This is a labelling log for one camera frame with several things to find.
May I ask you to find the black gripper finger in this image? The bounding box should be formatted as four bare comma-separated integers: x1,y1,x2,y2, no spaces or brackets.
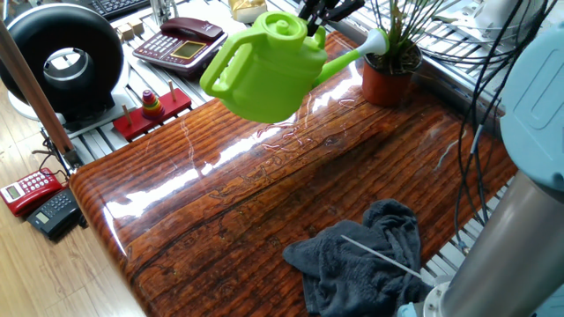
323,0,366,24
298,0,328,37

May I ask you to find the green plastic watering can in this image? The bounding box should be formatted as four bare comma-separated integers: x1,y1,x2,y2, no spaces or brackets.
199,11,391,124

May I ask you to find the green plant in terracotta pot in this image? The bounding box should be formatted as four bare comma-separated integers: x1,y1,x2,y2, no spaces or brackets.
361,0,446,107

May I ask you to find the gold wrapped box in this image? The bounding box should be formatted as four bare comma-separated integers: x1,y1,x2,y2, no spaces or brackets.
228,0,269,24

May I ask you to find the maroon desk telephone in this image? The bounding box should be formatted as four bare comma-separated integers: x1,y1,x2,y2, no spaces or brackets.
132,17,229,79

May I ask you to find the clear glass jar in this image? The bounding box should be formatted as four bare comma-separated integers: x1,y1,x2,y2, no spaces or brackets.
149,0,180,26

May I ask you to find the black computer keyboard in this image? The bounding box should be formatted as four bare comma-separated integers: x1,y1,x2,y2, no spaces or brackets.
83,0,151,21

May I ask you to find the red peg tower base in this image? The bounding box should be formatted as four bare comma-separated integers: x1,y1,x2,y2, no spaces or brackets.
113,79,193,143

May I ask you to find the glossy brown wooden board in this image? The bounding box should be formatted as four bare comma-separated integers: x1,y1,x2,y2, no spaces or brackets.
69,29,519,317

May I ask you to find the white zip tie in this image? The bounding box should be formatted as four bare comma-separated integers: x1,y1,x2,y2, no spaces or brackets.
340,234,425,281

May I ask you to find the dark grey towel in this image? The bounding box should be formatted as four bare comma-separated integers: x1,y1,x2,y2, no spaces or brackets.
282,198,435,317

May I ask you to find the black telephone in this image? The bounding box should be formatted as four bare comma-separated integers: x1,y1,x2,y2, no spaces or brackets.
26,188,87,242

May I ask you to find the red telephone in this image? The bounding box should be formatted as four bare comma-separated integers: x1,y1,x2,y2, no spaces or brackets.
0,167,65,217

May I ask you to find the rainbow ring stack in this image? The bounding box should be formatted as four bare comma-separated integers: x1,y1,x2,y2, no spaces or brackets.
141,89,166,121

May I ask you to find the black cable bundle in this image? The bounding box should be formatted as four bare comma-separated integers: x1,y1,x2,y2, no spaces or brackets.
369,0,560,256

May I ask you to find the black ring-shaped fan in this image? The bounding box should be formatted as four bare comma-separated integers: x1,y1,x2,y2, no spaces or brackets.
0,3,133,138

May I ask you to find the brown angled frame pole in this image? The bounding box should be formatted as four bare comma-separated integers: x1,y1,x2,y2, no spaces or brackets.
0,19,84,169

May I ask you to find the black phone cord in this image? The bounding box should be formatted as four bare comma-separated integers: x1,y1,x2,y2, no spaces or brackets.
30,134,72,180

